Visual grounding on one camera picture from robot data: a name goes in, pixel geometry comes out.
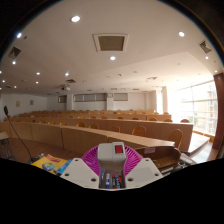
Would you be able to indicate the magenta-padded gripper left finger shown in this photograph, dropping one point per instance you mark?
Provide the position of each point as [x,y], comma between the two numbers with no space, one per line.
[80,173]

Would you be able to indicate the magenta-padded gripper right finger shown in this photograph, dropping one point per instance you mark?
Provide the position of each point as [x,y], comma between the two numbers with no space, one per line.
[143,173]

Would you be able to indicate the white charger block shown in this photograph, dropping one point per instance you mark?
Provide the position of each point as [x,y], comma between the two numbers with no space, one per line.
[108,153]

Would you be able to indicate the white marker with blue cap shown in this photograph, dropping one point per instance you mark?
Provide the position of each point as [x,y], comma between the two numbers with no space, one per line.
[102,176]

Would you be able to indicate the red marker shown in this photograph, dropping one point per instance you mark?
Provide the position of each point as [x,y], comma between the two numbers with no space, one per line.
[119,181]
[113,181]

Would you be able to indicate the yellow book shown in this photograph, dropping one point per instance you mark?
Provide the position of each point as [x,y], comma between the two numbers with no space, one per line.
[48,163]

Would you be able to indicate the rows of wooden lecture desks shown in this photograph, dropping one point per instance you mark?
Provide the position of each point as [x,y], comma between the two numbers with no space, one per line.
[80,138]

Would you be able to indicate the group of wooden chairs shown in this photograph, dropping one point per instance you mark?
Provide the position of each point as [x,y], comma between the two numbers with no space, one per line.
[175,136]

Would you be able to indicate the ceiling projector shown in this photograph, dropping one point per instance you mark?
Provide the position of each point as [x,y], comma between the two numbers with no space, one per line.
[66,87]

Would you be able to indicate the large glass window front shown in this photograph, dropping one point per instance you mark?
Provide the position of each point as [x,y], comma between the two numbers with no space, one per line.
[200,106]

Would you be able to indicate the black gooseneck microphone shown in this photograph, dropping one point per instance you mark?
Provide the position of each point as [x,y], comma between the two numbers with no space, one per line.
[6,110]

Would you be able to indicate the square ceiling air vent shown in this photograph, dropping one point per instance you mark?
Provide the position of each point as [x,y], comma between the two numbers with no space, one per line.
[205,46]
[14,52]
[111,42]

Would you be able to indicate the group of ceiling lights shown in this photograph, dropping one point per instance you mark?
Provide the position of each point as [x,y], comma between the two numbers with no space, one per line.
[75,19]

